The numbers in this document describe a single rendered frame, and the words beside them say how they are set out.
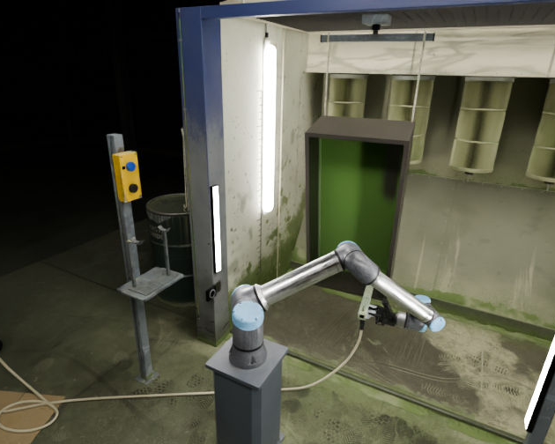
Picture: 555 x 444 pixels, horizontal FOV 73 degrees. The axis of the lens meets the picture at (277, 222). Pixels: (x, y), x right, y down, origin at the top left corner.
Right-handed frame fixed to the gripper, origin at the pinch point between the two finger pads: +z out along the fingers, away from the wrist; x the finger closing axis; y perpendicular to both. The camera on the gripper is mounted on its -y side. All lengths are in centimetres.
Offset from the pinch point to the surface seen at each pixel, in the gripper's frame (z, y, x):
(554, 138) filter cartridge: -107, -84, 132
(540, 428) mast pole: -79, -7, -58
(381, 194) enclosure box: 2, -47, 68
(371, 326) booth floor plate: -6, 66, 62
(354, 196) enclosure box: 21, -42, 70
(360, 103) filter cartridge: 37, -92, 165
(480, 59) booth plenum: -48, -133, 139
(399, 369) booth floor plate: -30, 62, 20
